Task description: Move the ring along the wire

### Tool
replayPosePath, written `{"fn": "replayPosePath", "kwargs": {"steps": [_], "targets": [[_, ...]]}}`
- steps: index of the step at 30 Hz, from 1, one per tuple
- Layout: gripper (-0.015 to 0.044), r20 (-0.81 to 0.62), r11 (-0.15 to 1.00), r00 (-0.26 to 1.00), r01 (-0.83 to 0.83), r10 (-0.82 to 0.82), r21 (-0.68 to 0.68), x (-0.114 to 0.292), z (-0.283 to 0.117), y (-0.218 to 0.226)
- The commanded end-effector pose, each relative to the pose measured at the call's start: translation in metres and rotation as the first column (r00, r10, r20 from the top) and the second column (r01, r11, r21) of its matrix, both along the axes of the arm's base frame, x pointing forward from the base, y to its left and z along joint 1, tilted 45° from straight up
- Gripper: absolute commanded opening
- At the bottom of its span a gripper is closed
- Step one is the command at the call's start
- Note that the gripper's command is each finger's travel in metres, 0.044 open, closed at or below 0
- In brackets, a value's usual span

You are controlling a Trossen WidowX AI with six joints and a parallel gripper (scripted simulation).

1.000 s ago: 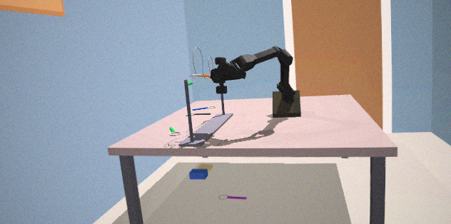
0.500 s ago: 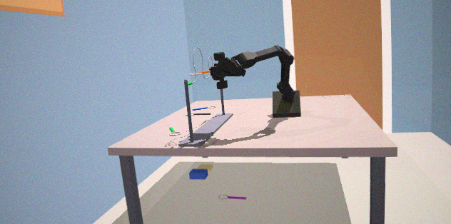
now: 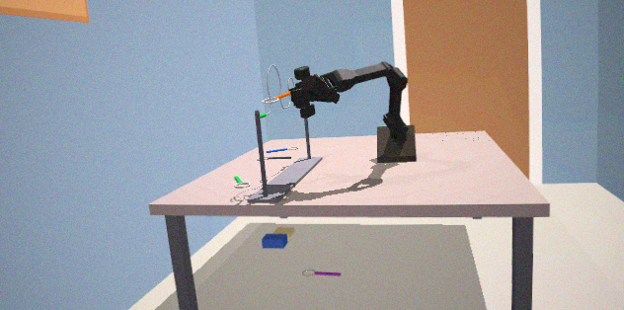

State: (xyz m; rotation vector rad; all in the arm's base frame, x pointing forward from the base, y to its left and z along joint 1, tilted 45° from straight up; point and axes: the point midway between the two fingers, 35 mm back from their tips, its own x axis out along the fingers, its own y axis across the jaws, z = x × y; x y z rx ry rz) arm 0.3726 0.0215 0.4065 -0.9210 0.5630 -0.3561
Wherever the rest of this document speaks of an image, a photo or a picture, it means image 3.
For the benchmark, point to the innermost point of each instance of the orange handle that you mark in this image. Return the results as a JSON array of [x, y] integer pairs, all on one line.
[[276, 98]]

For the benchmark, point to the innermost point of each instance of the blue block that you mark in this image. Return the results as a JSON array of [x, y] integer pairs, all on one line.
[[274, 240]]

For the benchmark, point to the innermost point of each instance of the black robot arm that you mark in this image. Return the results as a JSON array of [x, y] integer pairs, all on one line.
[[344, 79]]

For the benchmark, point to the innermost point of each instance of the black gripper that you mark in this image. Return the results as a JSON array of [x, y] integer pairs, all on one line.
[[300, 73]]

